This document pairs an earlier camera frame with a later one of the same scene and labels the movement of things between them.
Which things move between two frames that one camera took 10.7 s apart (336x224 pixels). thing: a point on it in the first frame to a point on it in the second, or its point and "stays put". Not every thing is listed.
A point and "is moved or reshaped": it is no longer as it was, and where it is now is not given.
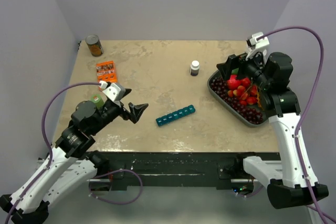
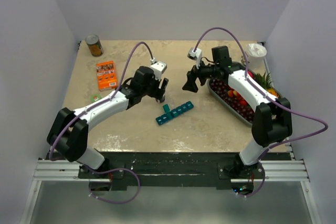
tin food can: [94, 45] stays put
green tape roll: [97, 99] stays put
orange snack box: [106, 71] stays put
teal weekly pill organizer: [185, 111] is moved or reshaped
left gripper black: [136, 111] to [158, 92]
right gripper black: [226, 68] to [191, 84]
